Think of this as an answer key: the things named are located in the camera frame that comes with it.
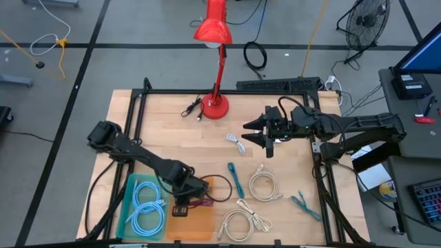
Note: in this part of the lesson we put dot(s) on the black floor fan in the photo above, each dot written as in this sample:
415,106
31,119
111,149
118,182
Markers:
367,20

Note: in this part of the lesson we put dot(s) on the yellow blue round disc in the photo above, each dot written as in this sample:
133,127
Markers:
387,191

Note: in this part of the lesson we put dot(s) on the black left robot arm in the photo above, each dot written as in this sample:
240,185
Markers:
138,151

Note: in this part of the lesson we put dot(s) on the orange translucent plastic tray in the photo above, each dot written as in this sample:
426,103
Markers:
189,225

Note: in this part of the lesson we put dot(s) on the green translucent plastic tray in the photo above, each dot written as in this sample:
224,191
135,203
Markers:
147,219

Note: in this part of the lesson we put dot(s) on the grey desk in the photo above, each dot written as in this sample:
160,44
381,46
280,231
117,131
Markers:
406,131
423,168

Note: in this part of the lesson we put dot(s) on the white box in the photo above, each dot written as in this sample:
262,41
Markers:
373,177

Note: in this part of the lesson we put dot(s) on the grey metal mounting plate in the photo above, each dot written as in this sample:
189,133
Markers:
316,148

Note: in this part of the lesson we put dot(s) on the black perforated box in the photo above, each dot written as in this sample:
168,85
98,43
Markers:
268,85

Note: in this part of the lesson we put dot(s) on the black mini computer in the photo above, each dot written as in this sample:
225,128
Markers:
411,86

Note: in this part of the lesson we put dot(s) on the black round floor puck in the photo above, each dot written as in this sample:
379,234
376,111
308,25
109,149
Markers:
40,64

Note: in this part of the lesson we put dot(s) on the black keyboard coloured keys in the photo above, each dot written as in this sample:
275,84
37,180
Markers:
429,201

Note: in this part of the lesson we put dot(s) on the black pen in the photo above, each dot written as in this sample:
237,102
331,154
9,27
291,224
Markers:
430,106

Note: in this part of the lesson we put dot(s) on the small red tool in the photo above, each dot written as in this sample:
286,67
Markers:
425,120

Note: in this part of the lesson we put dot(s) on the grey metal cart leg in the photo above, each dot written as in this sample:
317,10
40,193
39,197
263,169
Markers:
51,2
17,81

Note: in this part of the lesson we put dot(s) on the red desk lamp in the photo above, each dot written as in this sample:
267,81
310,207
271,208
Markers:
215,106

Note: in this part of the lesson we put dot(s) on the white power adapter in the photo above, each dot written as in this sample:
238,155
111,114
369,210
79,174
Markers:
330,80

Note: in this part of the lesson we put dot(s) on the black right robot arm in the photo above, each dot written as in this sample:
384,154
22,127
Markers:
361,124

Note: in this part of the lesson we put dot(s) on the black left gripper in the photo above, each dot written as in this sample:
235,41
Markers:
193,189

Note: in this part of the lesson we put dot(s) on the computer monitor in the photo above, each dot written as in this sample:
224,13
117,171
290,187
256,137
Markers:
425,55

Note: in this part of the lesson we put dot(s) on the black aluminium table frame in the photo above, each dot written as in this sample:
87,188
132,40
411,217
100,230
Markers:
172,91

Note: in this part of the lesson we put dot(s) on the black caster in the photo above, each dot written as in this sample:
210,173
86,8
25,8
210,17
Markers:
4,115

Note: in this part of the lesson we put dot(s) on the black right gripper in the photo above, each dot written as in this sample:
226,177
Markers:
279,125

